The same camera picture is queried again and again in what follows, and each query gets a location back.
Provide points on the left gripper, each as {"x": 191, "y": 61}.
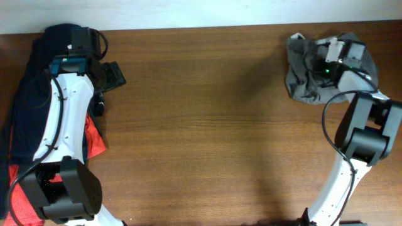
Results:
{"x": 114, "y": 75}

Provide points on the navy blue garment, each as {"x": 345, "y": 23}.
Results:
{"x": 28, "y": 103}

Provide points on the grey shorts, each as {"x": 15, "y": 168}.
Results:
{"x": 301, "y": 75}

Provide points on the red mesh garment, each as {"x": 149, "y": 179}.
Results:
{"x": 93, "y": 145}

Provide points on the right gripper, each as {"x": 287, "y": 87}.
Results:
{"x": 318, "y": 71}

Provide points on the black garment with strap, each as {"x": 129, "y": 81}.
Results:
{"x": 96, "y": 109}

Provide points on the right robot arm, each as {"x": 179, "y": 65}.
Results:
{"x": 365, "y": 135}

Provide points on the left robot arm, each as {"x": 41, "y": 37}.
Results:
{"x": 58, "y": 184}

